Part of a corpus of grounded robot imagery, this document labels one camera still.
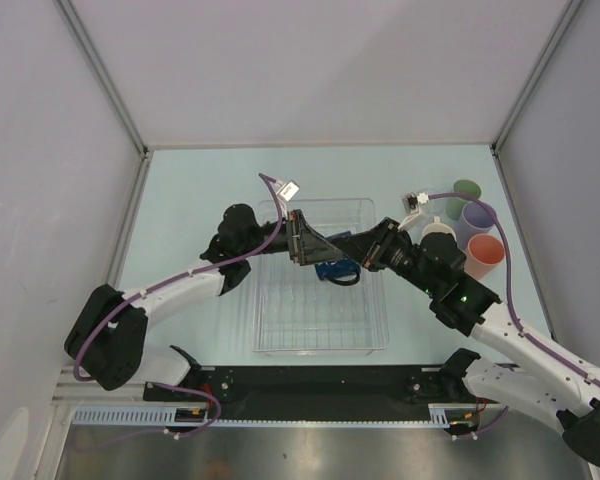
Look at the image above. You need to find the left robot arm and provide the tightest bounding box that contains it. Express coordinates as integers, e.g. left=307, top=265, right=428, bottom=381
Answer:
left=64, top=204, right=345, bottom=391

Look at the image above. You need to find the left aluminium frame post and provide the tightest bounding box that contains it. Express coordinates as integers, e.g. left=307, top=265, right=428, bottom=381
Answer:
left=52, top=0, right=148, bottom=158

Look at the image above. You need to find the lavender plastic cup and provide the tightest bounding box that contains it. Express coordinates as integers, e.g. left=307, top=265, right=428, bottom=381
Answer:
left=455, top=202, right=495, bottom=249

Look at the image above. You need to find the dark blue ceramic mug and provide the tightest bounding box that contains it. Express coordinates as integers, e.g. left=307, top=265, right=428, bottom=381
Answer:
left=314, top=257, right=361, bottom=287

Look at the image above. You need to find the aluminium frame post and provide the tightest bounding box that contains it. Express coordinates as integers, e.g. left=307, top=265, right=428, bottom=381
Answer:
left=490, top=0, right=587, bottom=156
left=52, top=0, right=148, bottom=158

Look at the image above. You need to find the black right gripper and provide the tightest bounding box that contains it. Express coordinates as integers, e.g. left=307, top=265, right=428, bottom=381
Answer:
left=334, top=217, right=440, bottom=296

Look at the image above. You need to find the light green plastic cup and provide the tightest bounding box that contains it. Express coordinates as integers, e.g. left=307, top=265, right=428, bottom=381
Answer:
left=445, top=179, right=482, bottom=221

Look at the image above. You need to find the right aluminium frame post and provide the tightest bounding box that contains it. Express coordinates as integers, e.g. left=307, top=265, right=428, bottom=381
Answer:
left=490, top=0, right=587, bottom=156

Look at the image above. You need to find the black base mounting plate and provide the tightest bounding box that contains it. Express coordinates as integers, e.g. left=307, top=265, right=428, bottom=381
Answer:
left=143, top=364, right=501, bottom=422

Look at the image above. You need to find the pink plastic cup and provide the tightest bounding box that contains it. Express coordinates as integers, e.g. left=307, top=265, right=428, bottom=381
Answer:
left=464, top=234, right=505, bottom=280

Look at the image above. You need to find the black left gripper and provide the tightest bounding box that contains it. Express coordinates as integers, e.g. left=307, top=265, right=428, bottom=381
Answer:
left=238, top=208, right=341, bottom=264

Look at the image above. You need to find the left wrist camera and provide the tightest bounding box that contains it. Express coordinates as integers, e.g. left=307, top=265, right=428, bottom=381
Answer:
left=274, top=180, right=300, bottom=215

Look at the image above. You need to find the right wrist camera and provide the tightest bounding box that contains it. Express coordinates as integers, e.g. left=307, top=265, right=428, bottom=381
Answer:
left=398, top=192, right=429, bottom=231

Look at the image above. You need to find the white ceramic mug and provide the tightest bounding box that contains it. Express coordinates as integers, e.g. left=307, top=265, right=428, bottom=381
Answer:
left=421, top=216, right=456, bottom=239

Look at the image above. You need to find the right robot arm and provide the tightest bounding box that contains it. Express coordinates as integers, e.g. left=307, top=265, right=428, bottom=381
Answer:
left=333, top=218, right=600, bottom=468

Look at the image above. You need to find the white slotted cable duct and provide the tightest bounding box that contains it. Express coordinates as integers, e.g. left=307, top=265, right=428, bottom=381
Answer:
left=72, top=405, right=469, bottom=429

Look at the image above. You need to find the white wire dish rack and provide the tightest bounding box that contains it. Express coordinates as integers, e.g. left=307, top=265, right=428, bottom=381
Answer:
left=252, top=197, right=393, bottom=358

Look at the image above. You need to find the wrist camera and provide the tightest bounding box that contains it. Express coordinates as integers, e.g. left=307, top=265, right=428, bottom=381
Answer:
left=274, top=180, right=300, bottom=215
left=398, top=192, right=429, bottom=231

